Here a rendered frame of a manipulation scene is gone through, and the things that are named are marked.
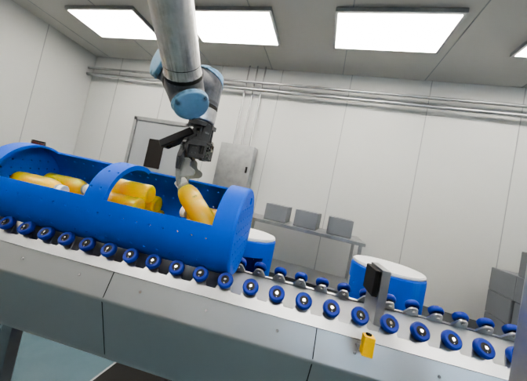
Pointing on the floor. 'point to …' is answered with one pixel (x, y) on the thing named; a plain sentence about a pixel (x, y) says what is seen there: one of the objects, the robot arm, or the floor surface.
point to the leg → (9, 350)
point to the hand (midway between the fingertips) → (180, 182)
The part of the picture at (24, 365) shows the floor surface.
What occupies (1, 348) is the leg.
